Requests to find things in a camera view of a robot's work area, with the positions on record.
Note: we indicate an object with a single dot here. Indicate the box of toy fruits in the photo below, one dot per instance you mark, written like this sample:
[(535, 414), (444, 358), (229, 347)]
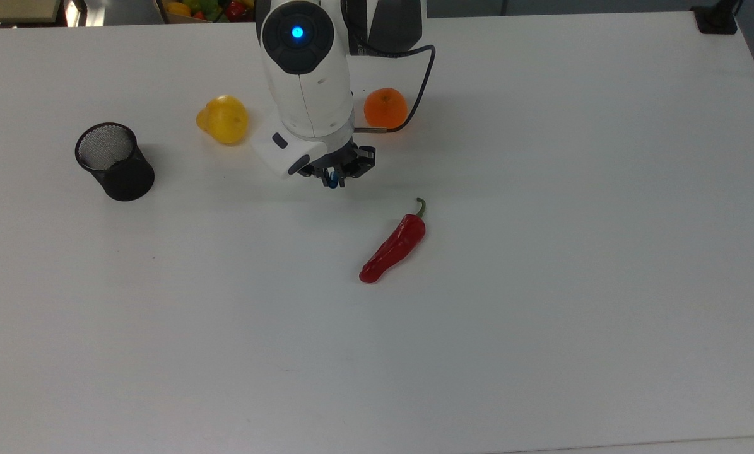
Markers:
[(209, 9)]

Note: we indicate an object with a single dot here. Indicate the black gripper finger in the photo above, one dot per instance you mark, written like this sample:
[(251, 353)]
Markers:
[(342, 178), (325, 178)]

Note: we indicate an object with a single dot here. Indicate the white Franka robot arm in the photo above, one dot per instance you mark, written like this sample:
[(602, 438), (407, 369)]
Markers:
[(307, 69)]

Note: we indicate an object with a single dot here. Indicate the black mesh pen cup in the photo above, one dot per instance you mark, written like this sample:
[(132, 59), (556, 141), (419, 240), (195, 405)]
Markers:
[(124, 173)]

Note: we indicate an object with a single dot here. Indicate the red chili pepper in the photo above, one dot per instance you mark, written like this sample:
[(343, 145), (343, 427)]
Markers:
[(394, 246)]

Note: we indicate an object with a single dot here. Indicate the orange fruit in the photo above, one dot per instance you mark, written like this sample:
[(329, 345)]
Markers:
[(384, 108)]

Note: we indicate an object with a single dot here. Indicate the yellow pear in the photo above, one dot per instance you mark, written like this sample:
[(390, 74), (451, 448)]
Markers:
[(225, 120)]

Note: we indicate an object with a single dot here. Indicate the black table clamp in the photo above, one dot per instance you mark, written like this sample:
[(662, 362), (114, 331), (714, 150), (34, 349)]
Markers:
[(716, 19)]

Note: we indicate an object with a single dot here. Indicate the blue capped white marker pen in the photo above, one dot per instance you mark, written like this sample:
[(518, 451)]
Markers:
[(333, 181)]

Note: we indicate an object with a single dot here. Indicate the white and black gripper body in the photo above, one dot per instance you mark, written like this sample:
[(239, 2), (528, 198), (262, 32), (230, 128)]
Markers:
[(288, 151)]

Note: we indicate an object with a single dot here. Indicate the beige wooden board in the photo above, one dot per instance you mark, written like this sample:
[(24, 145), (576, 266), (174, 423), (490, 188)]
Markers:
[(14, 9)]

